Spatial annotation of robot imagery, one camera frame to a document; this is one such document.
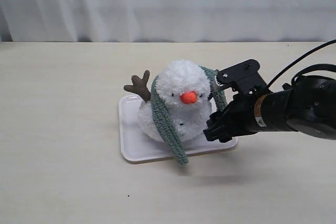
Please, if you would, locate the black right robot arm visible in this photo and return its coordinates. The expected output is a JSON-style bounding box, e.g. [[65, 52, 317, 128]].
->
[[203, 76, 335, 143]]

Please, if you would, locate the white plastic tray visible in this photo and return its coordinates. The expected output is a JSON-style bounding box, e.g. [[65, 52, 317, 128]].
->
[[118, 95, 238, 164]]

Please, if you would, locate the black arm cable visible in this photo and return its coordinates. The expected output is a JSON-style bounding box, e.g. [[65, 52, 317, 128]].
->
[[266, 39, 336, 90]]

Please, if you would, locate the white backdrop curtain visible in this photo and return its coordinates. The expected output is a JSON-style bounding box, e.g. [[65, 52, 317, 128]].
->
[[1, 0, 335, 42]]

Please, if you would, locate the teal fuzzy scarf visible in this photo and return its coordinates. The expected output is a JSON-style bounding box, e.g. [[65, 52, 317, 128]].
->
[[150, 60, 227, 165]]

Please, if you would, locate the white fluffy plush toy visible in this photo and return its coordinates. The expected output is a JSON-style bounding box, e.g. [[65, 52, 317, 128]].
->
[[123, 59, 216, 142]]

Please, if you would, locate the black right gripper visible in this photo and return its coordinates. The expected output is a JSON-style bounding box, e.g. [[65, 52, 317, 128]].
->
[[203, 94, 264, 142]]

